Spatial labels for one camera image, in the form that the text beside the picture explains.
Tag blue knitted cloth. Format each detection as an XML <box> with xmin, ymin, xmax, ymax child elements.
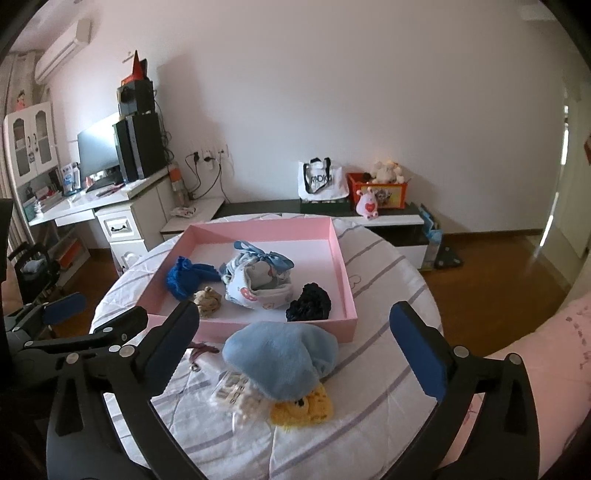
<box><xmin>166</xmin><ymin>256</ymin><xmax>221</xmax><ymax>301</ymax></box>

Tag cotton swab bag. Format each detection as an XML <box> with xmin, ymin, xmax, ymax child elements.
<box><xmin>209</xmin><ymin>371</ymin><xmax>269</xmax><ymax>431</ymax></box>

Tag yellow crochet fish toy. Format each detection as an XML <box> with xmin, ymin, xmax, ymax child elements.
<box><xmin>270</xmin><ymin>383</ymin><xmax>334</xmax><ymax>428</ymax></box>

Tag cartoon print baby garment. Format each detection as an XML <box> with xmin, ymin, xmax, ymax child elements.
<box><xmin>219</xmin><ymin>240</ymin><xmax>294</xmax><ymax>310</ymax></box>

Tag light blue plush cloth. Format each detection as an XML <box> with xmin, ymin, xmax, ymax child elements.
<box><xmin>222</xmin><ymin>322</ymin><xmax>339</xmax><ymax>402</ymax></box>

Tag black chair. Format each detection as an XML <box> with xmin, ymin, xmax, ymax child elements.
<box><xmin>8</xmin><ymin>242</ymin><xmax>60</xmax><ymax>304</ymax></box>

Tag small beige plush toy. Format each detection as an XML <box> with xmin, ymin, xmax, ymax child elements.
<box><xmin>192</xmin><ymin>286</ymin><xmax>222</xmax><ymax>318</ymax></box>

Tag pink bedding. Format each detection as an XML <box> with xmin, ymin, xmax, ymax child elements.
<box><xmin>438</xmin><ymin>294</ymin><xmax>591</xmax><ymax>478</ymax></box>

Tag white desk with drawers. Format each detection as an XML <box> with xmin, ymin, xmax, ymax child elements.
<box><xmin>29</xmin><ymin>168</ymin><xmax>174</xmax><ymax>272</ymax></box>

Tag black scrunchie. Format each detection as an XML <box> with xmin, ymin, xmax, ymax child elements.
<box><xmin>286</xmin><ymin>283</ymin><xmax>332</xmax><ymax>322</ymax></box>

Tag low tv bench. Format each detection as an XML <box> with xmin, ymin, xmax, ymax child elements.
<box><xmin>160</xmin><ymin>198</ymin><xmax>428</xmax><ymax>269</ymax></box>

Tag computer monitor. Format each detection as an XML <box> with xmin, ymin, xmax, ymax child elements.
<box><xmin>77</xmin><ymin>123</ymin><xmax>119</xmax><ymax>179</ymax></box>

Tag white glass door cabinet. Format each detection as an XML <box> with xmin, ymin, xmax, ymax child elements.
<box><xmin>3</xmin><ymin>102</ymin><xmax>58</xmax><ymax>187</ymax></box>

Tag pink plush toy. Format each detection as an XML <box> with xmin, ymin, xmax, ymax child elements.
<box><xmin>356</xmin><ymin>187</ymin><xmax>379</xmax><ymax>220</ymax></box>

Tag orange toy storage box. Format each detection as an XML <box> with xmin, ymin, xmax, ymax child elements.
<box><xmin>346</xmin><ymin>172</ymin><xmax>408</xmax><ymax>211</ymax></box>

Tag pink shallow box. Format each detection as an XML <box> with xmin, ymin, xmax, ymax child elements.
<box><xmin>137</xmin><ymin>217</ymin><xmax>358</xmax><ymax>343</ymax></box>

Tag black computer tower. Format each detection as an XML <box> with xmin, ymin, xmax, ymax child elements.
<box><xmin>113</xmin><ymin>112</ymin><xmax>167</xmax><ymax>183</ymax></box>

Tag white plush bear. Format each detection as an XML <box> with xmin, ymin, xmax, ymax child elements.
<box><xmin>370</xmin><ymin>160</ymin><xmax>405</xmax><ymax>184</ymax></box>

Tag white tote bag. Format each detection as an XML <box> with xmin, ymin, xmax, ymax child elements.
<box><xmin>297</xmin><ymin>157</ymin><xmax>349</xmax><ymax>202</ymax></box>

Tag black box on tower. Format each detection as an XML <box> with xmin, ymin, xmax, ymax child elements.
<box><xmin>117</xmin><ymin>51</ymin><xmax>155</xmax><ymax>117</ymax></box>

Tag white air conditioner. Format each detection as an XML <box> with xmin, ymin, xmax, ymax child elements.
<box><xmin>34</xmin><ymin>18</ymin><xmax>92</xmax><ymax>85</ymax></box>

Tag wall power outlets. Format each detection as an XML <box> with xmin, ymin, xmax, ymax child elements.
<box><xmin>187</xmin><ymin>148</ymin><xmax>231</xmax><ymax>164</ymax></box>

